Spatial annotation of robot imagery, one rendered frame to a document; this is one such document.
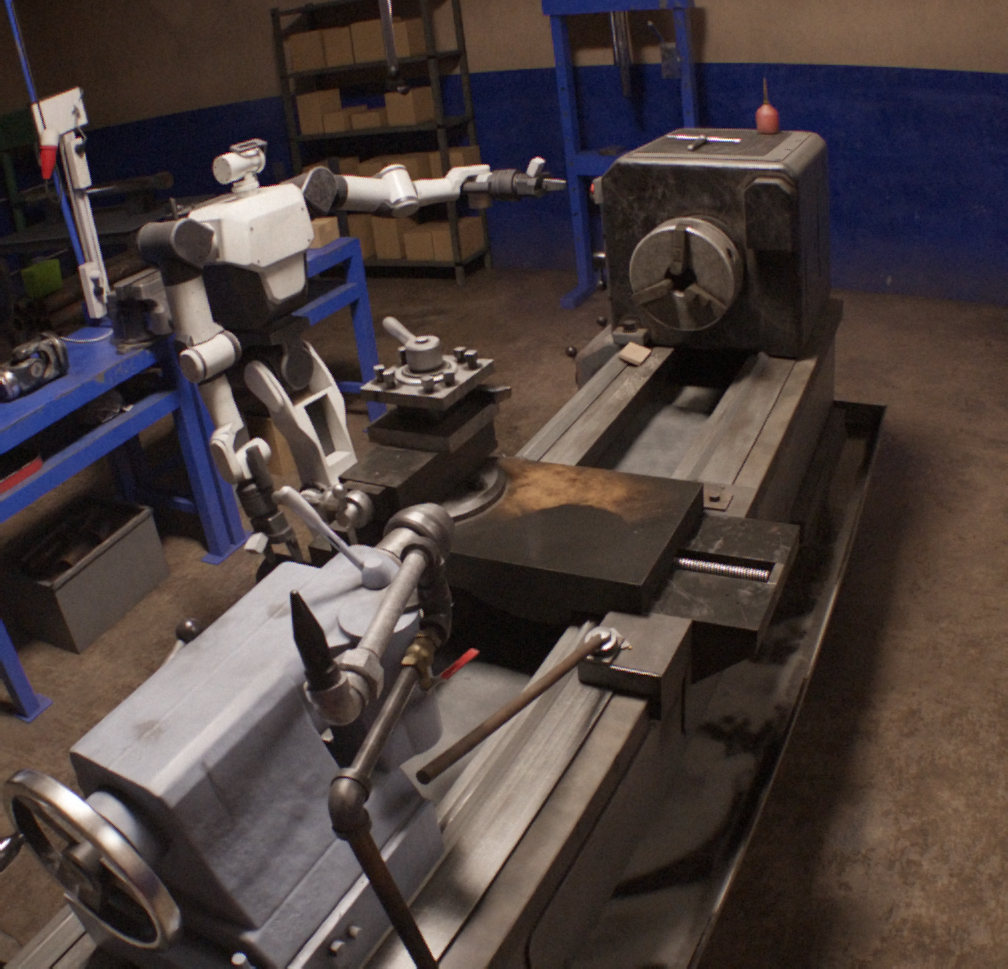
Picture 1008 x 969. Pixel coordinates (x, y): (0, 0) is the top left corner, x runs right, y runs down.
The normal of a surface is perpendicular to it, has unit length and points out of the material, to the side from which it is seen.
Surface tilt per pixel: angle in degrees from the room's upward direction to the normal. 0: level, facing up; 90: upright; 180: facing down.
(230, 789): 79
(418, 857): 90
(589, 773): 0
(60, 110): 90
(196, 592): 0
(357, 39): 90
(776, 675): 0
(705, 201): 90
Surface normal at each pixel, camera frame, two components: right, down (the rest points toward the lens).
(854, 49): -0.46, 0.44
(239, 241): 0.17, 0.30
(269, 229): 0.81, 0.11
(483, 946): -0.11, -0.89
